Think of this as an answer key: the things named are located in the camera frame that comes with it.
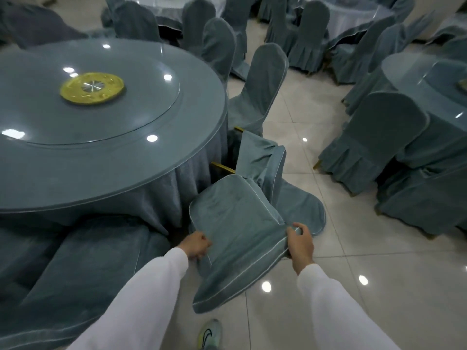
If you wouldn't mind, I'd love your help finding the person's right hand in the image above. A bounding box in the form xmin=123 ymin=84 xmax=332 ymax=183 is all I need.
xmin=286 ymin=222 xmax=315 ymax=277

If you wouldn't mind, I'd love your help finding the person's left hand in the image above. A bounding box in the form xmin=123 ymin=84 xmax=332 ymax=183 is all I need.
xmin=176 ymin=231 xmax=213 ymax=261

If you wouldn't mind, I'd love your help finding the person's right forearm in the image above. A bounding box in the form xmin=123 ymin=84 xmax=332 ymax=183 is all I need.
xmin=296 ymin=264 xmax=402 ymax=350

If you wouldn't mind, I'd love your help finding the person's left forearm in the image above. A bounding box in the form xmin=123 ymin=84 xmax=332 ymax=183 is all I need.
xmin=67 ymin=247 xmax=189 ymax=350

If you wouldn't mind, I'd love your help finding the person's left shoe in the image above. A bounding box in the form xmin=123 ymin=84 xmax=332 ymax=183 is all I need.
xmin=197 ymin=318 xmax=223 ymax=350

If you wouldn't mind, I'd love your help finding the teal tablecloth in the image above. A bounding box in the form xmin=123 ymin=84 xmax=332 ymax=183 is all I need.
xmin=0 ymin=116 xmax=230 ymax=236

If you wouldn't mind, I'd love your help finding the round teal table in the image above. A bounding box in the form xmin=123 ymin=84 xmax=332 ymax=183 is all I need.
xmin=0 ymin=38 xmax=230 ymax=236
xmin=381 ymin=51 xmax=467 ymax=172

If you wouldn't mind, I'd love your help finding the round glass turntable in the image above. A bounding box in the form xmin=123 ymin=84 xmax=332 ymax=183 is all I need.
xmin=0 ymin=51 xmax=181 ymax=146
xmin=419 ymin=58 xmax=467 ymax=103

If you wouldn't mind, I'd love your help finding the round white clothed table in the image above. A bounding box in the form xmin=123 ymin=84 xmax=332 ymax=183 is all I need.
xmin=122 ymin=0 xmax=228 ymax=33
xmin=297 ymin=0 xmax=395 ymax=48

